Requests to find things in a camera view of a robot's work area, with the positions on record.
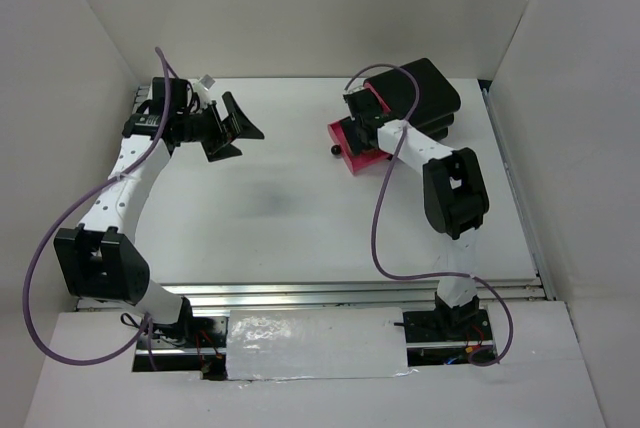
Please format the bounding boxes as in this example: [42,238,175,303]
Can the black drawer organizer case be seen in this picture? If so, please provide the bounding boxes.
[365,58,461,141]

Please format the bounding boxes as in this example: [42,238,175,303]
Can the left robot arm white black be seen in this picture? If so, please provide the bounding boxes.
[53,77,264,347]

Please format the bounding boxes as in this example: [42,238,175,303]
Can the white foil-taped board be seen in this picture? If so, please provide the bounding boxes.
[226,307,410,381]

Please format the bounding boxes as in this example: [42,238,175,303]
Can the aluminium rail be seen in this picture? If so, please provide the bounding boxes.
[75,281,546,311]
[480,82,558,301]
[132,85,152,114]

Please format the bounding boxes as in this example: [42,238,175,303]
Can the purple cable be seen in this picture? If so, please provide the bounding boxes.
[344,64,515,366]
[23,46,176,372]

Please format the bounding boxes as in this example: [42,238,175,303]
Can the aluminium front rail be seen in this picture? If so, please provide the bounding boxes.
[75,281,546,311]

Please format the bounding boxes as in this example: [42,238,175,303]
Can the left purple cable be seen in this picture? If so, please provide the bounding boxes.
[23,46,176,372]

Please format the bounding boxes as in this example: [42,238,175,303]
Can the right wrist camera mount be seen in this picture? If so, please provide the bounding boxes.
[343,88,379,118]

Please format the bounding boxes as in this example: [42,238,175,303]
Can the aluminium left rail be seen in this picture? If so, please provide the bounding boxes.
[132,85,152,114]

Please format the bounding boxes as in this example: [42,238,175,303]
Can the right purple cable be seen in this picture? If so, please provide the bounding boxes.
[344,64,515,366]

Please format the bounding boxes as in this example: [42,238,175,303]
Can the aluminium right rail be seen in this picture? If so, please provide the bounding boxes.
[480,82,558,301]

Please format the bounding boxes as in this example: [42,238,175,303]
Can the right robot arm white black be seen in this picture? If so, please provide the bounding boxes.
[339,88,489,340]

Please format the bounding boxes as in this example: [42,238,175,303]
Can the pink top drawer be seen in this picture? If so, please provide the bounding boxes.
[363,82,391,113]

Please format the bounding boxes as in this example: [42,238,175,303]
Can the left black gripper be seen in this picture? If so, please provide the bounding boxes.
[176,92,263,163]

